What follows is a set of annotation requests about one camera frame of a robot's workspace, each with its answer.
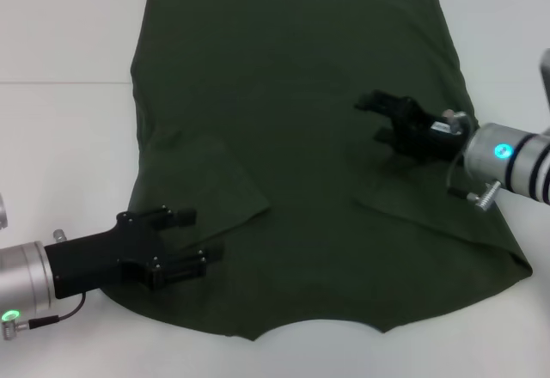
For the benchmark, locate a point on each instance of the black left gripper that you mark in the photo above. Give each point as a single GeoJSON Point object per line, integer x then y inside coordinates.
{"type": "Point", "coordinates": [99, 253]}

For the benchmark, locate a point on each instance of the left gripper silver connector stub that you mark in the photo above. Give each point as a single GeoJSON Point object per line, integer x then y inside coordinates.
{"type": "Point", "coordinates": [59, 236]}

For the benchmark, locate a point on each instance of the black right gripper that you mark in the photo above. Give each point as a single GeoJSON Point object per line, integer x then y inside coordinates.
{"type": "Point", "coordinates": [419, 137]}

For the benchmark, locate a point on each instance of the dark green t-shirt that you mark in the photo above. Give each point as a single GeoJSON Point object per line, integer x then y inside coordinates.
{"type": "Point", "coordinates": [279, 116]}

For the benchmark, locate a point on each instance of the right gripper silver connector stub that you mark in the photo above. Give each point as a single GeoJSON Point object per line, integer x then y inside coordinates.
{"type": "Point", "coordinates": [457, 122]}

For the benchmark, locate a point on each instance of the gripper silver connector stub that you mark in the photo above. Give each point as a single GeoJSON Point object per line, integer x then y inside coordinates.
{"type": "Point", "coordinates": [59, 236]}
{"type": "Point", "coordinates": [457, 122]}

